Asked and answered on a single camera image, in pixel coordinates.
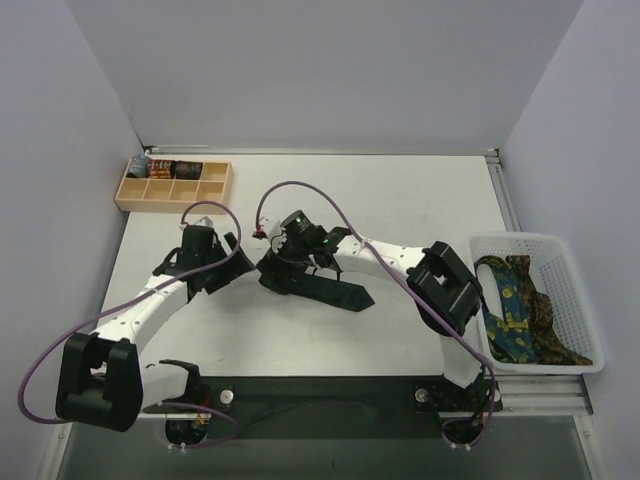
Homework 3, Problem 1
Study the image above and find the dark green tie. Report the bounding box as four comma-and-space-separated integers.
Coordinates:
257, 258, 375, 312

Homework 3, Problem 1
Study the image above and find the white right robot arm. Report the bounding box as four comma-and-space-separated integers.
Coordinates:
254, 210, 491, 410

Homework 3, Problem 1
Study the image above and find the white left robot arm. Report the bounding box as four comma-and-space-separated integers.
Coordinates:
55, 225, 255, 432

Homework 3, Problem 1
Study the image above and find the dark brown rolled tie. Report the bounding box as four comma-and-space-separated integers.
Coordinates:
174, 161, 203, 180

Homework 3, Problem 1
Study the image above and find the wooden compartment organizer box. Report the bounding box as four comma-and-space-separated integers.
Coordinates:
115, 157, 233, 215

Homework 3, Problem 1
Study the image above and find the red patterned rolled tie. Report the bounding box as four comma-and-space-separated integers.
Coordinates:
147, 159, 175, 180

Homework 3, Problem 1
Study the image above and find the grey rolled tie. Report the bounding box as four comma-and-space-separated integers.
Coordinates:
125, 155, 149, 179

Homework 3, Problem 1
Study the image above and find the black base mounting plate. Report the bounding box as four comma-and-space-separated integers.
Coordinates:
144, 377, 504, 441

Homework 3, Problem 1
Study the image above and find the blue yellow patterned tie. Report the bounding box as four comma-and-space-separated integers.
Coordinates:
474, 255, 538, 365

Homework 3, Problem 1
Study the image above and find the brown green patterned tie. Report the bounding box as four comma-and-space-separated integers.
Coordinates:
506, 255, 593, 366

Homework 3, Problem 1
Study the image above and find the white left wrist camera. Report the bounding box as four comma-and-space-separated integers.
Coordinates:
195, 216, 213, 228

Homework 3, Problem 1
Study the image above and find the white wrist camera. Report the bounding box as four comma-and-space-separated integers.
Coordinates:
252, 217, 287, 252
195, 216, 213, 228

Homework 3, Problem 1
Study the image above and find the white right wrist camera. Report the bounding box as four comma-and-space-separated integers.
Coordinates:
252, 217, 287, 252

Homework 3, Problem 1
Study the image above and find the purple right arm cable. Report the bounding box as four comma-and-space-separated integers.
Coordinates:
254, 179, 499, 446

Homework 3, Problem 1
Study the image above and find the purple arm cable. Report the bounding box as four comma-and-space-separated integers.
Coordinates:
254, 179, 499, 446
17, 200, 247, 446

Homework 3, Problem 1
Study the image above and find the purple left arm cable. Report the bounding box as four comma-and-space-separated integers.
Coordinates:
17, 200, 247, 446

